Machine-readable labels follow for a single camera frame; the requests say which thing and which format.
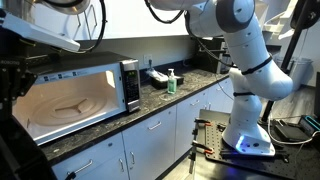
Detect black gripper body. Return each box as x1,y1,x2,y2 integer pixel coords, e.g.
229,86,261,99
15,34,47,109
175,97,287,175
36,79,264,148
0,28,39,98

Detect black microwave door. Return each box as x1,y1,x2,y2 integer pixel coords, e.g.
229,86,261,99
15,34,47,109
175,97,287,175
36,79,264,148
0,113,58,180

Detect glass microwave turntable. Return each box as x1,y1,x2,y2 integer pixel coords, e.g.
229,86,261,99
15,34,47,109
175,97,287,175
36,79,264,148
32,94,110,127

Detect black microwave oven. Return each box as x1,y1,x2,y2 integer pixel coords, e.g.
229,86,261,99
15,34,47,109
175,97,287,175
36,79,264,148
11,51,142,147

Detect white upper cabinet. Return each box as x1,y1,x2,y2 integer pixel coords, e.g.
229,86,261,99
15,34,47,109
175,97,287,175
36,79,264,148
31,0,193,42

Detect white crumpled tissue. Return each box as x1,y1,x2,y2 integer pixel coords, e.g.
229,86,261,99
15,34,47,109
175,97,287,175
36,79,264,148
145,68,170,83

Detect black tissue box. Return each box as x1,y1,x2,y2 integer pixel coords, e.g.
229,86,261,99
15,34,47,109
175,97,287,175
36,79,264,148
146,69,185,90

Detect pale blue lower cabinets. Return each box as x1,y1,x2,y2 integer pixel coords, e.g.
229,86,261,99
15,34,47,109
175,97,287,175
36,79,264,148
51,76,236,180

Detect green hand sanitizer bottle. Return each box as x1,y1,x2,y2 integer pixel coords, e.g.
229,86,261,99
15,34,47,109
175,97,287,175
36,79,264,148
166,68,178,95

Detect orange black clamp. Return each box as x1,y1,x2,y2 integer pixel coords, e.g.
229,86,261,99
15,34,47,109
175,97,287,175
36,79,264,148
191,139,215,155
194,117,213,128

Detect black coffee machine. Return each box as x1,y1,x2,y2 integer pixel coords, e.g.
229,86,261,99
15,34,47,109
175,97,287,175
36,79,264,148
191,33,235,75

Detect flat black box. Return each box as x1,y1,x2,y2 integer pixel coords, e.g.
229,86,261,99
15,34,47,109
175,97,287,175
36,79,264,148
274,122,311,143

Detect black tripod stand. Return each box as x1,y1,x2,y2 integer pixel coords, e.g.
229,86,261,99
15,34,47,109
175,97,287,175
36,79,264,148
261,0,320,123

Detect white trash bin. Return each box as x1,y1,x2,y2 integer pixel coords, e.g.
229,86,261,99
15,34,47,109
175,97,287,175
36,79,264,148
274,56,315,93

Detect black perforated breadboard base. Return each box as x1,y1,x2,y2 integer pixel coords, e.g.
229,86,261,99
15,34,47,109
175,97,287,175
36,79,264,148
194,109,320,180

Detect teal-edged black box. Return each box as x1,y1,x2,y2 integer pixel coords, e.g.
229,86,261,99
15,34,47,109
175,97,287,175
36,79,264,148
298,114,320,138

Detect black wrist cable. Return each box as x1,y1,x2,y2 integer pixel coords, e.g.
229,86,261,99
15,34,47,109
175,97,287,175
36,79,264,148
77,0,108,55

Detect white wall outlet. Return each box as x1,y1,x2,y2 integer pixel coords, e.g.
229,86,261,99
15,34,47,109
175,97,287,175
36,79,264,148
143,53,154,68

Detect black arm loop cable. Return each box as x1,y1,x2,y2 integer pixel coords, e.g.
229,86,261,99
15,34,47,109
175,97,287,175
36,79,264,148
143,0,186,25

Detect white wall shelf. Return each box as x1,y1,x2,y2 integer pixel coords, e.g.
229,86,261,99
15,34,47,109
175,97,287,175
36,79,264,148
256,0,302,41

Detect white floor cable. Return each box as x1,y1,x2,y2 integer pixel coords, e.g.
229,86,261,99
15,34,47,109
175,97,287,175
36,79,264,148
266,109,320,146

